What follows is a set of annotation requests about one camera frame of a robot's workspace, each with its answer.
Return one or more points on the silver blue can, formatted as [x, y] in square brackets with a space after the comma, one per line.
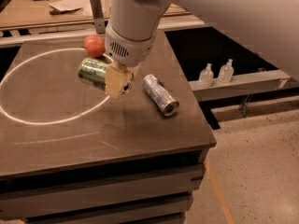
[157, 92]

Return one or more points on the clear sanitizer bottle right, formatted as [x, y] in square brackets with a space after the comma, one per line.
[226, 72]

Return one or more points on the wooden workbench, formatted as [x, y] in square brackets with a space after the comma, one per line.
[25, 14]

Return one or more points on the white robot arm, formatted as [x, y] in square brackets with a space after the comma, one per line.
[269, 27]

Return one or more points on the red apple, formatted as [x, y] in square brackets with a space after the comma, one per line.
[94, 46]

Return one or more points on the dark wooden table cabinet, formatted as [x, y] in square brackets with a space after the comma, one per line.
[71, 155]

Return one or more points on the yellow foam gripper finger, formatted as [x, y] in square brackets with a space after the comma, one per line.
[118, 79]

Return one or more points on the green soda can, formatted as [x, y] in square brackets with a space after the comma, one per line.
[94, 71]

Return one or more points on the clear sanitizer bottle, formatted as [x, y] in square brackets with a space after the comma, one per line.
[206, 76]
[226, 72]

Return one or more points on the white paper sheets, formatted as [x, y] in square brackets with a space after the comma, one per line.
[71, 5]

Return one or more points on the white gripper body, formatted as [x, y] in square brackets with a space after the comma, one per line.
[128, 50]

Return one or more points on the metal bracket post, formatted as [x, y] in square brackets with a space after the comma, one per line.
[98, 16]

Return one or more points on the clear sanitizer bottle left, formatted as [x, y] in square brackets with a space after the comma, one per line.
[206, 76]

